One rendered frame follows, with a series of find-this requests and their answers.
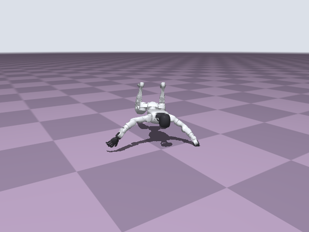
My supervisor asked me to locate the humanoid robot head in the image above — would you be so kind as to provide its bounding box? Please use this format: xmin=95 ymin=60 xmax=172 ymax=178
xmin=155 ymin=113 xmax=170 ymax=128

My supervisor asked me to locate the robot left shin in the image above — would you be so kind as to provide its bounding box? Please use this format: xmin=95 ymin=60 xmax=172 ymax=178
xmin=159 ymin=87 xmax=165 ymax=104

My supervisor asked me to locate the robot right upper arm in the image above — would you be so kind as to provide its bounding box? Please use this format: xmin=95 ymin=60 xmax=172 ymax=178
xmin=129 ymin=114 xmax=152 ymax=123

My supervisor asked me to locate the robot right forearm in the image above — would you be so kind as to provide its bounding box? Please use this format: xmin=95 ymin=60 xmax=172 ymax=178
xmin=118 ymin=120 xmax=136 ymax=138

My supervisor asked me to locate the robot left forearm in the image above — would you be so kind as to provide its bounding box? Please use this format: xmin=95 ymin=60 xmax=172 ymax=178
xmin=183 ymin=126 xmax=198 ymax=145

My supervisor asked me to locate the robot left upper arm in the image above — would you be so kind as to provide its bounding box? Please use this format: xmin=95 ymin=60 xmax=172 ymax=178
xmin=169 ymin=114 xmax=186 ymax=132

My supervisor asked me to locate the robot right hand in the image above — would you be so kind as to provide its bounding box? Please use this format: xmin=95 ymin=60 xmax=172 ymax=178
xmin=106 ymin=132 xmax=121 ymax=147

